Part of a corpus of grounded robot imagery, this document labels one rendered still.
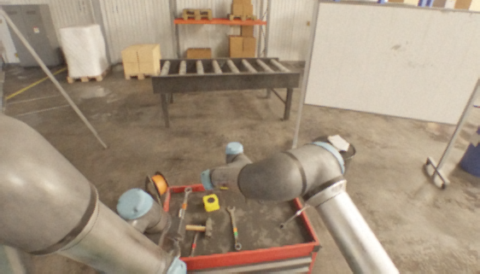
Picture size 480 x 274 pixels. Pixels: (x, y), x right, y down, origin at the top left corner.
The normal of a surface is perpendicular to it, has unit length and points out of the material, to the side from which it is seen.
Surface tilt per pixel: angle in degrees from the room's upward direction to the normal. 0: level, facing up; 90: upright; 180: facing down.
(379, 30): 90
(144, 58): 90
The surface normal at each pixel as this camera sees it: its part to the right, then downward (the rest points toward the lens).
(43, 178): 0.87, -0.32
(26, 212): 0.69, 0.15
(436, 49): -0.28, 0.44
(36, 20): 0.14, 0.46
